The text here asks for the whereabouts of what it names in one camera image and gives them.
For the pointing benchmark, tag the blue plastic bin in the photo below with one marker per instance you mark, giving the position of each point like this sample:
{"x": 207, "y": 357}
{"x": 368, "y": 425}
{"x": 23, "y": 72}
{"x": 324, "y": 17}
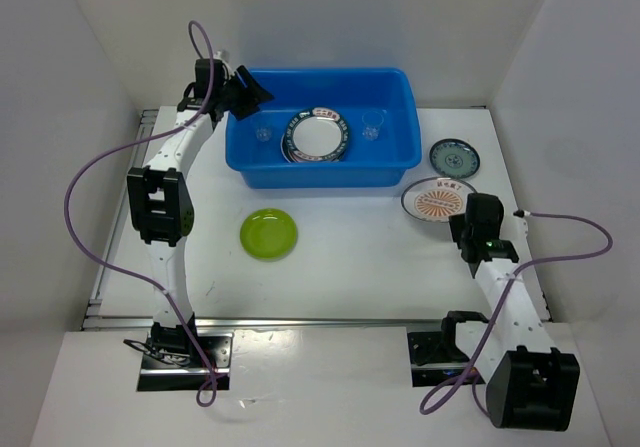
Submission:
{"x": 349, "y": 91}

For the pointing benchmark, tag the small teal patterned plate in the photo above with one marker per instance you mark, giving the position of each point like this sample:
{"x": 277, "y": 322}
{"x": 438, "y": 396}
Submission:
{"x": 454, "y": 158}

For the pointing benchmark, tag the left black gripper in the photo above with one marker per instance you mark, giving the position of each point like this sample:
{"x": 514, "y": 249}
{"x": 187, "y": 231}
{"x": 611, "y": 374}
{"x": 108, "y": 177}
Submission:
{"x": 252, "y": 95}

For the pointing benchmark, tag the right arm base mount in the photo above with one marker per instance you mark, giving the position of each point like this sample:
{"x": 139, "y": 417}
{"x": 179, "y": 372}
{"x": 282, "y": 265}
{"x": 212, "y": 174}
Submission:
{"x": 433, "y": 355}

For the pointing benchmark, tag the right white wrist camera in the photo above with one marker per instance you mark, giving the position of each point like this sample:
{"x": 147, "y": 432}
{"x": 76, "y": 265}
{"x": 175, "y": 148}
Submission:
{"x": 522, "y": 215}

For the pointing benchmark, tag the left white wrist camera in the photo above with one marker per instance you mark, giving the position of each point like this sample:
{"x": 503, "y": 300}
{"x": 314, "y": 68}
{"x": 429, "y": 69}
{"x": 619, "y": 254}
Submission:
{"x": 223, "y": 56}

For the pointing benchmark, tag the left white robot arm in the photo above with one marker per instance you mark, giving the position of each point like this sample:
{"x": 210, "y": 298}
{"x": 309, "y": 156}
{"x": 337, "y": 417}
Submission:
{"x": 161, "y": 207}

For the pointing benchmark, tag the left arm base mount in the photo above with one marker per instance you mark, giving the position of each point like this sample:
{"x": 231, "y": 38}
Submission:
{"x": 163, "y": 371}

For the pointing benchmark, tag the orange sunburst plate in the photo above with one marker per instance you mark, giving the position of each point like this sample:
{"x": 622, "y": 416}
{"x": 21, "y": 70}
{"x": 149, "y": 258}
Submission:
{"x": 436, "y": 199}

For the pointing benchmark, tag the white plate red green rim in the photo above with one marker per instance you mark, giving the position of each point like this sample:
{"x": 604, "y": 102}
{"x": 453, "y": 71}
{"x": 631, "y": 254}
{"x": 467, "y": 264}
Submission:
{"x": 290, "y": 157}

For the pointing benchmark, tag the green plastic plate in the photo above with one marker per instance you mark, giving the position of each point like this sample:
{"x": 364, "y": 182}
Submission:
{"x": 268, "y": 234}

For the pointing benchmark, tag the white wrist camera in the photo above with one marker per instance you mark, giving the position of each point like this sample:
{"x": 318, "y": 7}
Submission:
{"x": 522, "y": 215}
{"x": 223, "y": 56}

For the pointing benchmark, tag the white plate dark lettered rim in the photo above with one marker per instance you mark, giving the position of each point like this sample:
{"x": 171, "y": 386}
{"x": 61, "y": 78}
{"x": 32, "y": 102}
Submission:
{"x": 317, "y": 134}

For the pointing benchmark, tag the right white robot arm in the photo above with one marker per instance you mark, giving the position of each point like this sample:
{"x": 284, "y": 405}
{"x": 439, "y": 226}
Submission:
{"x": 530, "y": 383}

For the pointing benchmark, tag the aluminium rail frame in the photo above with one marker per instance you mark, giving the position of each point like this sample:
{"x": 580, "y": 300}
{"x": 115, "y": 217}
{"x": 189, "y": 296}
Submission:
{"x": 359, "y": 258}

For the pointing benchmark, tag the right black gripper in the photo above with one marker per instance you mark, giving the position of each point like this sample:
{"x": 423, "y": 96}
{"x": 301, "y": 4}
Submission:
{"x": 456, "y": 222}

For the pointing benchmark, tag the clear plastic cup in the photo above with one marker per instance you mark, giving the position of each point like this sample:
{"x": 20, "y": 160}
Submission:
{"x": 372, "y": 120}
{"x": 263, "y": 133}

